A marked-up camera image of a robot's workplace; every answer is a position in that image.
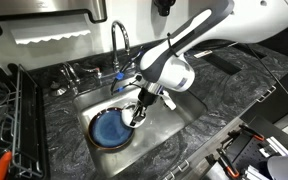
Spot small chrome side spout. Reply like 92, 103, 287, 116
58, 61, 82, 96

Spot thin black cable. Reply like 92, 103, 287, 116
246, 42, 288, 113

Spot white bowl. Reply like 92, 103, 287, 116
120, 102, 148, 130

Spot black orange clamp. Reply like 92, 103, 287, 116
216, 147, 241, 179
238, 123, 266, 142

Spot stainless paper towel dispenser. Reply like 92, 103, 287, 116
0, 0, 108, 38

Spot metal cabinet handle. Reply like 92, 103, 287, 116
255, 85, 278, 103
161, 171, 176, 180
174, 159, 190, 173

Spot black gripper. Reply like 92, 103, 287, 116
129, 87, 161, 127

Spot white paper towel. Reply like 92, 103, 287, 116
9, 28, 92, 46

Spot black wall soap dispenser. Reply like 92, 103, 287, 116
151, 0, 177, 17

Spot stainless steel sink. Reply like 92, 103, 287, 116
71, 68, 209, 180

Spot black wire dish rack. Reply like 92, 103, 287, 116
0, 62, 50, 180

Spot orange handled tool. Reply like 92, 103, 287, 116
0, 150, 13, 180

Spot chrome gooseneck faucet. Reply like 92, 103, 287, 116
73, 19, 142, 80

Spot black sink stopper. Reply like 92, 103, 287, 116
48, 79, 68, 98

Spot blue plate with brown rim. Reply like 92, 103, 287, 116
87, 106, 136, 150

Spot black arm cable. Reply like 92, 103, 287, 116
109, 49, 146, 97

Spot aluminium frame rails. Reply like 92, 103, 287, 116
243, 135, 288, 180

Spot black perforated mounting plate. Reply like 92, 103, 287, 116
229, 130, 269, 172

